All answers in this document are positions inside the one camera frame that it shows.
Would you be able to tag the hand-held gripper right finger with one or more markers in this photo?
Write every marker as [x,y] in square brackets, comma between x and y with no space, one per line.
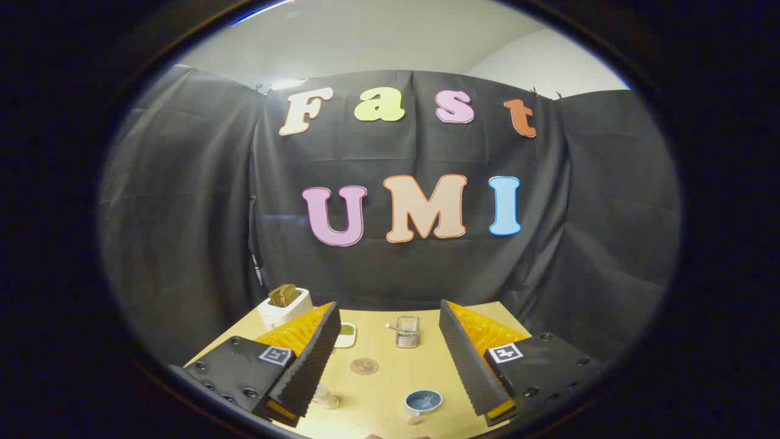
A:
[466,360]

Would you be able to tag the round brown coaster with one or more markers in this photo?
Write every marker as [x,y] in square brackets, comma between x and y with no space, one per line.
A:
[364,366]

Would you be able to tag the black backdrop cloth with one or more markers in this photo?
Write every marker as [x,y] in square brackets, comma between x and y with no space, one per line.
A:
[426,274]

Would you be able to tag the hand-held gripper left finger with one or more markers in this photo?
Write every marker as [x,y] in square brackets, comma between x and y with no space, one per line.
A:
[311,360]

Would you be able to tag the wooden table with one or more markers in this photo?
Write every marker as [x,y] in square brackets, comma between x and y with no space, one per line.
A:
[384,384]

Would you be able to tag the blue cup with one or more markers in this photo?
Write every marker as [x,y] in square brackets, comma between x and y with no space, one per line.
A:
[423,402]

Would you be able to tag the brown toast slice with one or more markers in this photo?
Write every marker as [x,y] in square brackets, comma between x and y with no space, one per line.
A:
[284,295]

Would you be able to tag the white square dish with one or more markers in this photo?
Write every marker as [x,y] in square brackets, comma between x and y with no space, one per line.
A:
[346,335]

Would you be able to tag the white toaster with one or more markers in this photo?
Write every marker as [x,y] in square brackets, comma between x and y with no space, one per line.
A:
[280,314]

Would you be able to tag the small pale juice bottle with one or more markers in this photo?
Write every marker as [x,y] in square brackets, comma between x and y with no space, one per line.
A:
[325,399]

